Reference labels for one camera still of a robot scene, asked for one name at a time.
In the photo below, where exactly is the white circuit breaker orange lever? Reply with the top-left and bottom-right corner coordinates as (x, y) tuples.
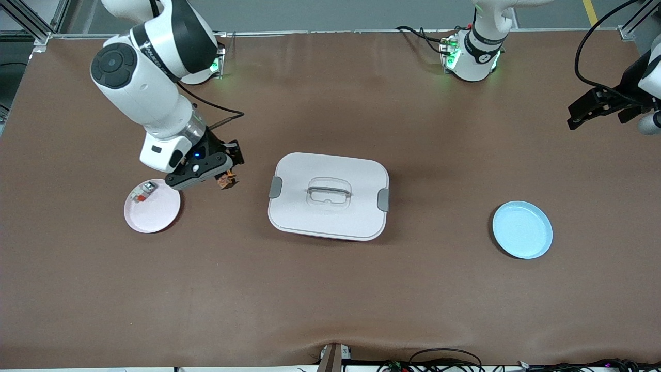
(129, 181), (158, 204)

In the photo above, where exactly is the tangled black cable bundle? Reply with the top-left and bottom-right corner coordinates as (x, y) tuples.
(518, 358), (661, 372)

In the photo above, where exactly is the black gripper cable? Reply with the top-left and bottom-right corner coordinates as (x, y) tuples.
(176, 83), (245, 131)
(574, 0), (661, 104)

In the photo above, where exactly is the pink round plate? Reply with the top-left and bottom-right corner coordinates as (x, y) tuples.
(123, 179), (182, 234)

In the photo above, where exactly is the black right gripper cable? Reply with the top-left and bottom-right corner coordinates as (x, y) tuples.
(176, 83), (245, 131)

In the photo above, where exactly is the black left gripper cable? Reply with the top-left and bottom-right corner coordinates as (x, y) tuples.
(574, 0), (661, 104)

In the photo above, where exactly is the light blue round plate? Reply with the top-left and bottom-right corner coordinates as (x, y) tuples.
(492, 200), (554, 260)

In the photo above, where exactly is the aluminium frame post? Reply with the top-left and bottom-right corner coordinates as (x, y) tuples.
(619, 0), (661, 42)
(0, 0), (69, 46)

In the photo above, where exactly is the black looped cable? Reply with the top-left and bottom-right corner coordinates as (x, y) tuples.
(408, 348), (484, 372)

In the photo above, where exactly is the silver table edge rail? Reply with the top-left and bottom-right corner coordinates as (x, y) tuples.
(48, 28), (624, 39)

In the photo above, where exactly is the brown table clamp bracket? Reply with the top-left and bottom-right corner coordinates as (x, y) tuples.
(318, 343), (353, 372)

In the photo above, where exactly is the black left arm base cable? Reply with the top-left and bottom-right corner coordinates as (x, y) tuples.
(396, 25), (451, 55)

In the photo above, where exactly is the white lidded storage box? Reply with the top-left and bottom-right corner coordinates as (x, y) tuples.
(267, 152), (390, 242)

